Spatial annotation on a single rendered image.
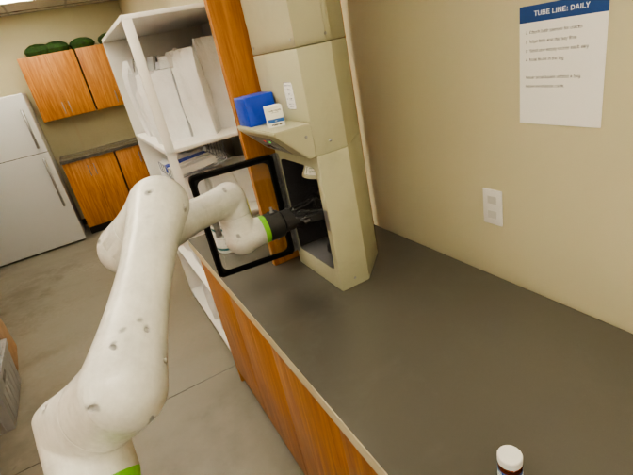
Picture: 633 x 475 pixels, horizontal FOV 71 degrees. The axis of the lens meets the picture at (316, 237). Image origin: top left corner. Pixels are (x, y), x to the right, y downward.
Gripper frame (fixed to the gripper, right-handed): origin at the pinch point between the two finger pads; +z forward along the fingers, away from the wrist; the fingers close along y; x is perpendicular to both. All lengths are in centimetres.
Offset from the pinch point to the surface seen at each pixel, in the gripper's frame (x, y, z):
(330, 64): -45.0, -13.8, 0.8
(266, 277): 25.7, 16.2, -26.7
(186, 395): 119, 95, -73
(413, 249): 26.6, -8.4, 25.1
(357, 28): -52, 21, 34
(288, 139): -28.8, -14.3, -16.9
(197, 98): -36, 113, -10
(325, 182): -12.8, -14.2, -8.3
